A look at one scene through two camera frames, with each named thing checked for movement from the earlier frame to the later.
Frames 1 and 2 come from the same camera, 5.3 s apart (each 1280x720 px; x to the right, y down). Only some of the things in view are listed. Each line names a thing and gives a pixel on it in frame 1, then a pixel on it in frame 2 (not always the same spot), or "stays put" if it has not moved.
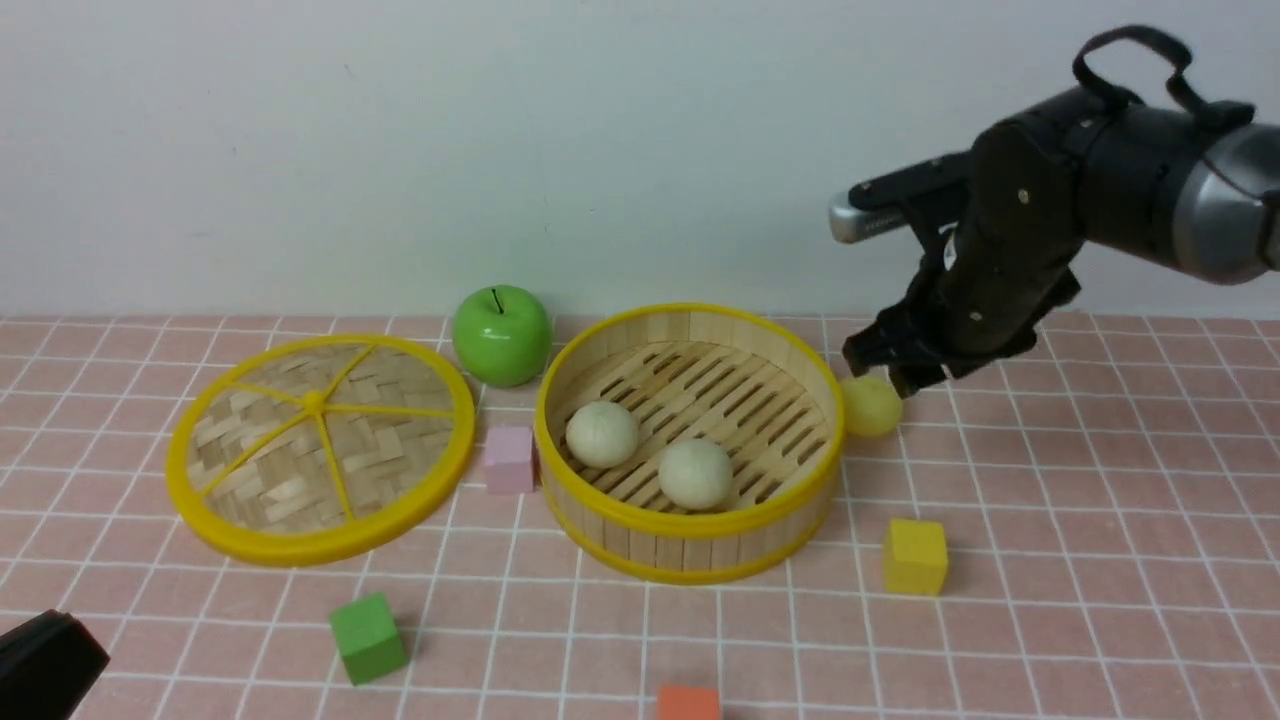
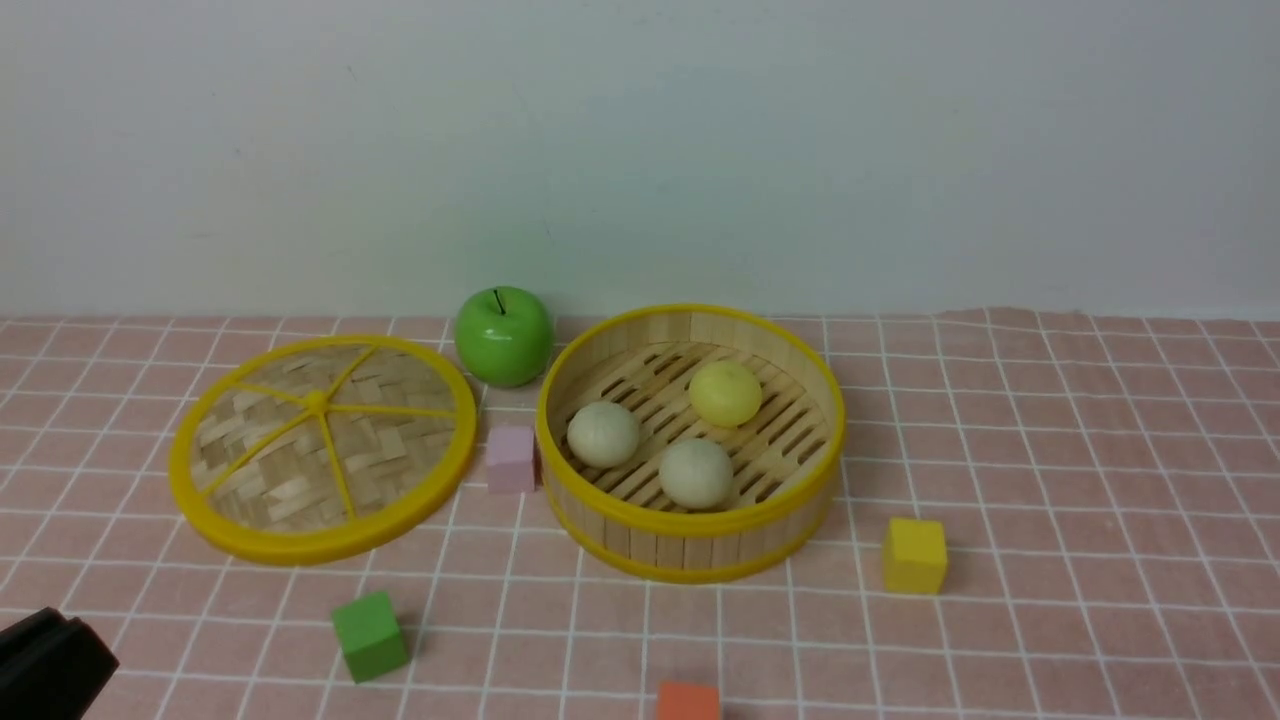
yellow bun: [872, 406] to [725, 394]
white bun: [695, 474] stays put
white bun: [602, 434] stays put
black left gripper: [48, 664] stays put
